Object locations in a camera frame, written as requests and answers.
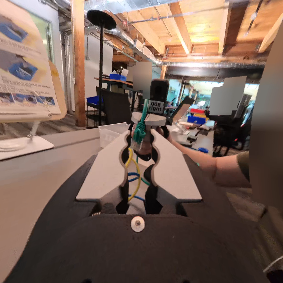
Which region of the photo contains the clear plastic container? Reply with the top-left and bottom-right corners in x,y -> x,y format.
98,122 -> 131,148

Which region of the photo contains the green ethernet cable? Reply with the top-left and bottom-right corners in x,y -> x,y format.
130,99 -> 153,186

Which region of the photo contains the wooden post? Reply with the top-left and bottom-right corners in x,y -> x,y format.
70,0 -> 87,127

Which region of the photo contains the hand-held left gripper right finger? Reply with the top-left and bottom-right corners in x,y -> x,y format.
145,130 -> 203,214

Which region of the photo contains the black chair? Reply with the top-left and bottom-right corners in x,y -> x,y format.
96,86 -> 132,125

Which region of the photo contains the person's right forearm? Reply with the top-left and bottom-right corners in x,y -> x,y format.
171,139 -> 239,188

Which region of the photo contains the blue ethernet cable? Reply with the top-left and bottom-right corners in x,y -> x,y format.
127,172 -> 146,201

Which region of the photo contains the black floor lamp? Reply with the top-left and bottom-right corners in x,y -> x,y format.
87,10 -> 117,127

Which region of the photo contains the yellow ethernet cable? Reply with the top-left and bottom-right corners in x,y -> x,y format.
125,148 -> 142,201

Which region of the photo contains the person's right hand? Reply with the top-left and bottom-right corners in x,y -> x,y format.
141,126 -> 174,156

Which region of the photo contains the printed instruction sheet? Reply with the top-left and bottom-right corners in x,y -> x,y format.
0,14 -> 61,115

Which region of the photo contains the white stand base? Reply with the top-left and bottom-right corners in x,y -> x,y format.
0,120 -> 55,161

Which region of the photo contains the silver ventilation duct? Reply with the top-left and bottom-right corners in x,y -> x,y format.
85,0 -> 177,16

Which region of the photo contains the narrow silver duct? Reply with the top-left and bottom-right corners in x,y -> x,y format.
84,22 -> 164,65

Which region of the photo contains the wooden workbench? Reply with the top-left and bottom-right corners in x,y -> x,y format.
95,76 -> 143,111

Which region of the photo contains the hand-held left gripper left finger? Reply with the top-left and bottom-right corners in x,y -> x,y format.
76,130 -> 133,214

